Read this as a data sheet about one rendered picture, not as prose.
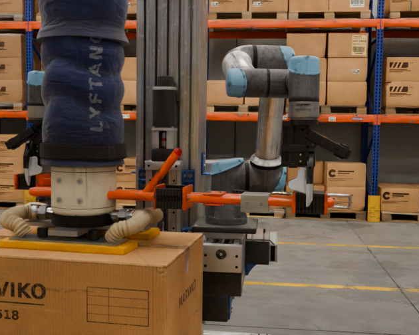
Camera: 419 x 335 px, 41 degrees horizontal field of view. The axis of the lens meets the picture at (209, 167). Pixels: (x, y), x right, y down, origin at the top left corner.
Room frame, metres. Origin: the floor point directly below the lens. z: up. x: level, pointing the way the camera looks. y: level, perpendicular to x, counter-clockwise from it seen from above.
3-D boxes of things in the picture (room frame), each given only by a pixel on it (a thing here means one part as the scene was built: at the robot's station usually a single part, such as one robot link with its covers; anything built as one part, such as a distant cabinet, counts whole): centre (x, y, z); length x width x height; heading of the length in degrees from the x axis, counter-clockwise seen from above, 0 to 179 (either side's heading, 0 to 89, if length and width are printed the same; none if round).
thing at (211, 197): (1.56, 0.12, 1.20); 0.93 x 0.30 x 0.04; 78
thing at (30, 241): (1.39, 0.36, 1.10); 0.34 x 0.10 x 0.05; 78
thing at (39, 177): (1.80, 0.58, 1.20); 0.09 x 0.08 x 0.05; 168
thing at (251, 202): (1.39, -0.12, 1.20); 0.07 x 0.07 x 0.04; 78
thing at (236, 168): (2.00, -0.07, 1.20); 0.13 x 0.12 x 0.14; 93
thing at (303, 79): (1.38, -0.23, 1.50); 0.09 x 0.08 x 0.11; 3
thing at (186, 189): (1.43, 0.09, 1.20); 0.10 x 0.08 x 0.06; 168
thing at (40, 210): (1.48, 0.34, 1.13); 0.34 x 0.25 x 0.06; 78
